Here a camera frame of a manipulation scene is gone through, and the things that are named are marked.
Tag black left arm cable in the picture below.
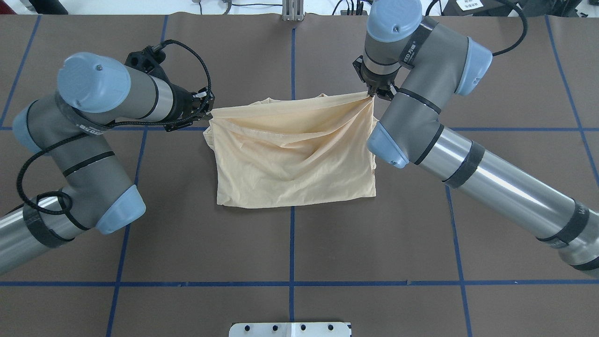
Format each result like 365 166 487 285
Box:
16 39 213 216

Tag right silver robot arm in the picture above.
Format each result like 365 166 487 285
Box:
353 0 598 278

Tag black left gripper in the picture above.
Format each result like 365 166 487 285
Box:
163 85 215 132

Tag aluminium frame post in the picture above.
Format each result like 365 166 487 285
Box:
282 0 305 22

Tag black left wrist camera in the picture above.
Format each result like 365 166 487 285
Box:
124 45 169 81

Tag cream long-sleeve printed shirt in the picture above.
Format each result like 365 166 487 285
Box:
204 92 377 209

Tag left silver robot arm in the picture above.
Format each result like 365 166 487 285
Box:
1 45 215 274

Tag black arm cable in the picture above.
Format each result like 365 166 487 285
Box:
424 0 528 58
16 39 213 216

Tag black box with label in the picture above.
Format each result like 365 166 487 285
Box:
441 0 513 17

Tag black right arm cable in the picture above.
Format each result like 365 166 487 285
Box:
424 0 528 58

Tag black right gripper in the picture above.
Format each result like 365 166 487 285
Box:
353 55 398 102

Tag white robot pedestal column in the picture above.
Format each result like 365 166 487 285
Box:
228 322 352 337

